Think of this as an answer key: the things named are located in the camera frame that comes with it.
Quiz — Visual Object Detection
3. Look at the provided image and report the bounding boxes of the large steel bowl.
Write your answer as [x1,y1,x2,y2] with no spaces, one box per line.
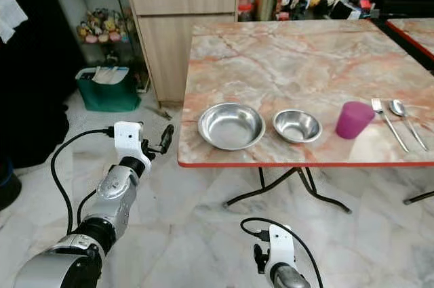
[197,102,267,152]

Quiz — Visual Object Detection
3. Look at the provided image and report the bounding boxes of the green bag with papers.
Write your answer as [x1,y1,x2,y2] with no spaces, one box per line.
[75,66,142,113]

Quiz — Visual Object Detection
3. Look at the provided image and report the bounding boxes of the black metal table legs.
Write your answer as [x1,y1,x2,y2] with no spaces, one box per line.
[222,166,434,215]

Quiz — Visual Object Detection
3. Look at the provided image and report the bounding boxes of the light wooden cabinet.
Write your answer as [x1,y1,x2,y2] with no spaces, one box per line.
[125,0,242,106]

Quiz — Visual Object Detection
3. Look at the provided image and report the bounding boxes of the glass display shelf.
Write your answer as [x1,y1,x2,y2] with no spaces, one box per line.
[43,0,151,94]

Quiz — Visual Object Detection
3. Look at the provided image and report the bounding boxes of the small colourful figurines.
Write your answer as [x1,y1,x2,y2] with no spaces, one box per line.
[75,7,130,45]

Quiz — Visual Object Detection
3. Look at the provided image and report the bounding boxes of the black hanging cloth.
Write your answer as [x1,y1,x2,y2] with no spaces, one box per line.
[0,0,73,169]

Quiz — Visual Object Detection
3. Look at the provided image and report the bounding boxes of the small steel bowl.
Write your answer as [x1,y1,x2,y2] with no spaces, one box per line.
[273,109,323,145]

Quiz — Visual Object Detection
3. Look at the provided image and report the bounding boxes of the black round stool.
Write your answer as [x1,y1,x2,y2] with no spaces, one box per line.
[0,158,23,211]

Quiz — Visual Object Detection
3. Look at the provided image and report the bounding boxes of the steel canister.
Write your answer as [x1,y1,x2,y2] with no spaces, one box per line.
[254,0,279,22]

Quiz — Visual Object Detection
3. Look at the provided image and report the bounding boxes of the purple plastic cup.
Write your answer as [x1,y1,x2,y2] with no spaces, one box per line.
[336,101,376,140]

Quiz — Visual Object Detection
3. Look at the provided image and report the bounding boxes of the steel fork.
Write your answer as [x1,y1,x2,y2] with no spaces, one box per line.
[371,98,410,154]

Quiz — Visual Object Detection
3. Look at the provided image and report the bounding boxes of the white hanging cloth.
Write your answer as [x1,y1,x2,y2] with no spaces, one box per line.
[0,0,28,45]

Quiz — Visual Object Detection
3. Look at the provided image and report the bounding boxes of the row of plush toys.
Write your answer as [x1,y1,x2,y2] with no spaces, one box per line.
[277,0,357,22]

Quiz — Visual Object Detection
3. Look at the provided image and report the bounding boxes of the steel spoon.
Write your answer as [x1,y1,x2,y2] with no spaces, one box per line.
[389,99,430,152]

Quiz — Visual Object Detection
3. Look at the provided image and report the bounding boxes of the red edged marble table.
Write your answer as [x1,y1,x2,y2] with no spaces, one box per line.
[384,18,434,62]

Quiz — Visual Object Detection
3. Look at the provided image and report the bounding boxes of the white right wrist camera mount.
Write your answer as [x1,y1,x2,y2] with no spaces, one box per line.
[267,224,296,268]

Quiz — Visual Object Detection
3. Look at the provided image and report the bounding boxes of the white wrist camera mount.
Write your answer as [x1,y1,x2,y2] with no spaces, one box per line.
[267,224,296,268]
[113,121,145,160]

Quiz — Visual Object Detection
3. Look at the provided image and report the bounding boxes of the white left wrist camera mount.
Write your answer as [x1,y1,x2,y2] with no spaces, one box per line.
[113,121,145,160]

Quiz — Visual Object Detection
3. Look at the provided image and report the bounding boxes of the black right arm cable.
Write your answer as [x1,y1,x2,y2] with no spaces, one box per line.
[240,217,325,288]

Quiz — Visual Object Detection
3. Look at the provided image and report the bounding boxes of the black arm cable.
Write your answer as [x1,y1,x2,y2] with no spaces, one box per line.
[240,217,325,288]
[50,127,116,234]

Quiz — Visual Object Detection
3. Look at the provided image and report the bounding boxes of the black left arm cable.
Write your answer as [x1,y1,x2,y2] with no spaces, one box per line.
[50,127,116,234]

